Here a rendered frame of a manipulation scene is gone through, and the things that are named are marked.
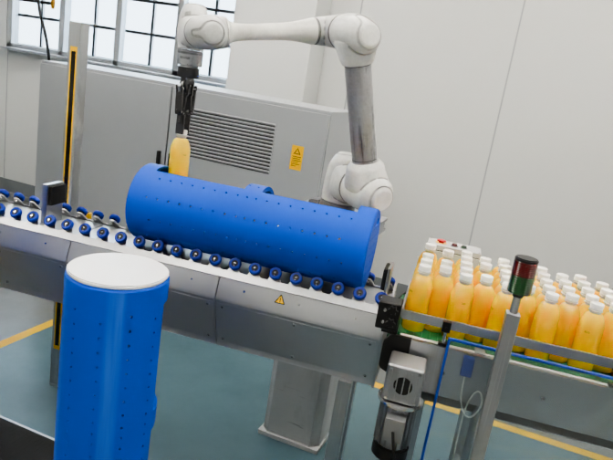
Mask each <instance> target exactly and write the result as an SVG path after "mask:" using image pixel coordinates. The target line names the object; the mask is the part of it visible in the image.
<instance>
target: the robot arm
mask: <svg viewBox="0 0 613 460"><path fill-rule="evenodd" d="M245 40H288V41H296V42H301V43H306V44H309V45H318V46H326V47H332V48H335V49H336V51H337V53H338V58H339V61H340V63H341V65H342V66H343V67H344V69H345V80H346V91H347V102H348V123H349V134H350V145H351V152H338V153H336V155H335V156H334V157H333V158H332V160H331V161H330V163H329V165H328V167H327V172H326V176H325V180H324V184H323V189H322V195H321V199H313V198H310V199H309V202H310V203H314V204H323V205H327V206H331V207H336V208H340V209H345V210H349V211H354V212H356V211H355V208H356V209H359V208H360V207H361V206H367V207H371V208H376V209H379V210H380V211H384V210H386V209H387V208H388V207H389V206H390V205H391V203H392V200H393V189H392V185H391V183H390V181H389V178H388V175H387V173H386V169H385V166H384V163H383V162H382V161H381V160H380V159H379V158H378V156H377V143H376V128H375V114H374V100H373V87H372V72H371V64H372V63H373V61H374V59H375V55H376V51H377V48H378V46H379V43H380V40H381V32H380V29H379V26H378V24H377V23H376V22H375V21H374V20H373V19H371V18H370V17H368V16H365V15H362V14H354V13H346V14H339V15H332V16H319V17H310V18H307V19H303V20H297V21H292V22H284V23H263V24H238V23H233V22H230V21H229V20H228V19H227V17H226V16H217V15H211V14H209V15H208V13H207V9H206V7H205V6H204V5H200V4H195V3H187V4H185V5H184V6H183V7H182V11H181V13H180V16H179V21H178V28H177V41H178V49H177V51H178V52H177V62H176V63H177V64H180V66H178V73H177V76H178V77H181V81H180V84H179V85H178V84H176V98H175V110H174V112H175V114H177V120H176V128H175V133H178V134H183V132H184V130H187V131H188V132H187V134H189V131H190V121H191V115H193V112H194V104H195V98H196V91H197V89H198V87H197V86H194V80H195V79H198V78H199V72H200V70H199V69H198V68H201V67H202V65H203V51H204V50H217V49H222V48H228V46H229V45H230V44H231V43H233V42H236V41H245ZM189 49H190V50H189ZM194 50H195V51H194ZM200 51H202V52H200Z"/></svg>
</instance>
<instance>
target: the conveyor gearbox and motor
mask: <svg viewBox="0 0 613 460"><path fill-rule="evenodd" d="M427 362H428V361H427V359H425V358H422V357H418V356H414V355H411V354H408V353H404V352H400V351H396V350H394V351H393V352H392V353H391V355H390V360H389V363H388V368H387V372H386V376H385V381H384V385H383V387H382V388H380V389H379V392H378V397H379V400H380V404H379V412H378V417H377V421H376V426H375V430H374V434H373V436H374V438H373V442H372V446H371V451H372V453H373V454H374V455H375V456H376V457H377V458H378V459H379V460H405V459H406V457H407V453H408V450H409V446H410V440H411V436H412V432H413V427H414V424H415V419H416V415H417V411H419V410H420V409H421V408H422V406H423V399H422V398H421V390H422V386H423V382H424V378H425V373H426V368H427Z"/></svg>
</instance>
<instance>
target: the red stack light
mask: <svg viewBox="0 0 613 460"><path fill-rule="evenodd" d="M537 269H538V264H537V265H529V264H525V263H522V262H519V261H517V260H516V259H514V262H513V266H512V270H511V273H512V274H513V275H515V276H518V277H522V278H528V279H534V278H535V275H536V271H537Z"/></svg>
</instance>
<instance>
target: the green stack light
mask: <svg viewBox="0 0 613 460"><path fill-rule="evenodd" d="M534 282H535V279H528V278H522V277H518V276H515V275H513V274H512V273H511V274H510V277H509V281H508V285H507V290H508V291H509V292H510V293H513V294H515V295H518V296H522V297H529V296H531V293H532V288H533V285H534Z"/></svg>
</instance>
